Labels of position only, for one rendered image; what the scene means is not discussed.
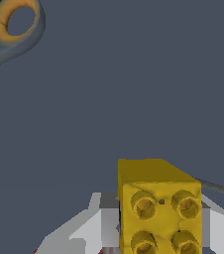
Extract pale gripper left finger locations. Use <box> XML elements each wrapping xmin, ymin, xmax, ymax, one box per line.
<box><xmin>35</xmin><ymin>191</ymin><xmax>122</xmax><ymax>254</ymax></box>

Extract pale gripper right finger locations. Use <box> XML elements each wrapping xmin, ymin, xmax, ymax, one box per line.
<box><xmin>200</xmin><ymin>193</ymin><xmax>224</xmax><ymax>254</ymax></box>

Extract thin grey rod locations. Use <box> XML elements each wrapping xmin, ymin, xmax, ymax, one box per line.
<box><xmin>195</xmin><ymin>178</ymin><xmax>224</xmax><ymax>199</ymax></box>

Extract yellow studded toy brick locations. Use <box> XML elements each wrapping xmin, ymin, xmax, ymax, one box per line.
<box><xmin>117</xmin><ymin>158</ymin><xmax>203</xmax><ymax>254</ymax></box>

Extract grey scissors with orange handle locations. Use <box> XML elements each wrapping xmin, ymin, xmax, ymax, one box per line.
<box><xmin>0</xmin><ymin>0</ymin><xmax>47</xmax><ymax>89</ymax></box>

